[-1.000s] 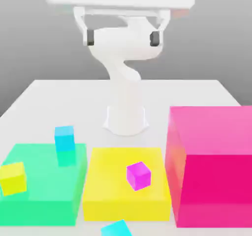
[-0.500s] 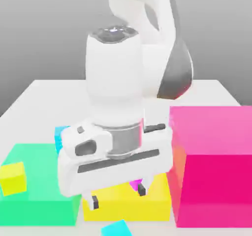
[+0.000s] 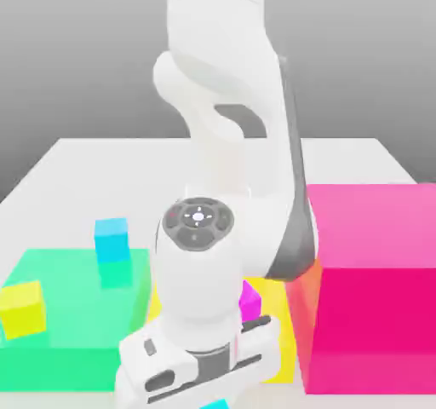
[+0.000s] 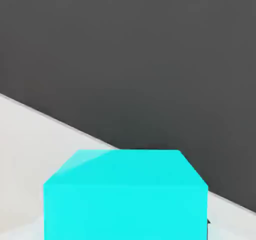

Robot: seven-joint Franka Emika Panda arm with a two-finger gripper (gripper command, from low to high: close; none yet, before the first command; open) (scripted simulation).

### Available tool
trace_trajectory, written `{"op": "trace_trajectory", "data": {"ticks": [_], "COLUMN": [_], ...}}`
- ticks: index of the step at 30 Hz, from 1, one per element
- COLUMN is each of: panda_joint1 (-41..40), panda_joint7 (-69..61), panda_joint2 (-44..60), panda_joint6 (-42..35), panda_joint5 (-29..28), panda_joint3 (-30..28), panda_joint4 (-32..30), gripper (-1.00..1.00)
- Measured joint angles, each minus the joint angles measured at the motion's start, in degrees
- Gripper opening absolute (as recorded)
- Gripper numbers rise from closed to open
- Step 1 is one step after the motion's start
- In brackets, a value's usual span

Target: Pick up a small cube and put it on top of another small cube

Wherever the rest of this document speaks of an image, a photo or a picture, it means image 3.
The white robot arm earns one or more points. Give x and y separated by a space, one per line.
218 75

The large pink box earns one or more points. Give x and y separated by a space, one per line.
374 313

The small yellow cube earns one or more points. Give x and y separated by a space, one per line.
24 310

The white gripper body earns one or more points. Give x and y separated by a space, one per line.
259 364

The large yellow box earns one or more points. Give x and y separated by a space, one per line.
279 313

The small magenta cube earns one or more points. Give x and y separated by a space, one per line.
249 301

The small cyan cube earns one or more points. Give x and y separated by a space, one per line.
111 240
214 404

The large green box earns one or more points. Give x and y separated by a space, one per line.
75 313

